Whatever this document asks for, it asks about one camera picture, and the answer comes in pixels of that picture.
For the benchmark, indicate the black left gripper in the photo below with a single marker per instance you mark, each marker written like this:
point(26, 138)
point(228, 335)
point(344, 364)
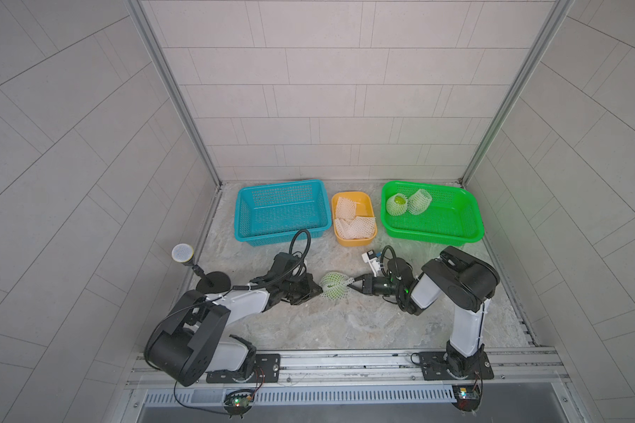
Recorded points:
point(308, 284)

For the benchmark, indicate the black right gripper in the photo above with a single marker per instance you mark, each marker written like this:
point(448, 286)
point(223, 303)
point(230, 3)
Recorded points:
point(369, 285)

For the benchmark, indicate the white foam net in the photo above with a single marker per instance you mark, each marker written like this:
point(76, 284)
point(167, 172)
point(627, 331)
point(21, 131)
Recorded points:
point(391, 211)
point(349, 281)
point(419, 202)

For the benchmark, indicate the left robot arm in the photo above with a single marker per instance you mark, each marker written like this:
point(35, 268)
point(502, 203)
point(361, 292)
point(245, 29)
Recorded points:
point(190, 341)

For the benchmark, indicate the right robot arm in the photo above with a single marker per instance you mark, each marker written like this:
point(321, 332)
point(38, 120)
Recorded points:
point(465, 282)

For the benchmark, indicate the pile of foam nets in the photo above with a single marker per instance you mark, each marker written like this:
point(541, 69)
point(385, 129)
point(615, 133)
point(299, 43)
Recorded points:
point(354, 222)

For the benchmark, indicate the yellow plastic tub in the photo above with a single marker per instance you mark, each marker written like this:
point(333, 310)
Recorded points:
point(354, 240)

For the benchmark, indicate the teal plastic basket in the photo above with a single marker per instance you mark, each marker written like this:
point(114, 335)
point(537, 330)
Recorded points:
point(273, 213)

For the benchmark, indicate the green plastic basket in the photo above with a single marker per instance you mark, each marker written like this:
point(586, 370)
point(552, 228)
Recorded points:
point(452, 217)

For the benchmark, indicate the left circuit board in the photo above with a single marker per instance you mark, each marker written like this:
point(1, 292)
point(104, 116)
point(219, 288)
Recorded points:
point(238, 403)

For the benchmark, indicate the circuit board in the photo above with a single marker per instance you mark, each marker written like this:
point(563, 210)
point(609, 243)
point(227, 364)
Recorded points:
point(238, 403)
point(468, 398)

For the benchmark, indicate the right circuit board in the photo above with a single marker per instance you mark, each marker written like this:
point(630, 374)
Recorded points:
point(468, 398)

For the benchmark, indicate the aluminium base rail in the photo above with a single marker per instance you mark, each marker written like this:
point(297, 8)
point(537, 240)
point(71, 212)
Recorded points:
point(362, 377)

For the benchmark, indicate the aluminium corner post right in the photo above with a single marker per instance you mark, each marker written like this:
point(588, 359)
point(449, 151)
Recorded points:
point(534, 56)

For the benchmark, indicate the aluminium corner post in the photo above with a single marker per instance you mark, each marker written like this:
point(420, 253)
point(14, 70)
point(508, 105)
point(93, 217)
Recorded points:
point(534, 56)
point(154, 49)

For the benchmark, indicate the aluminium corner post left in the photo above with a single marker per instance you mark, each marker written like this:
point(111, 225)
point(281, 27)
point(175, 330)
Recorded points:
point(154, 49)

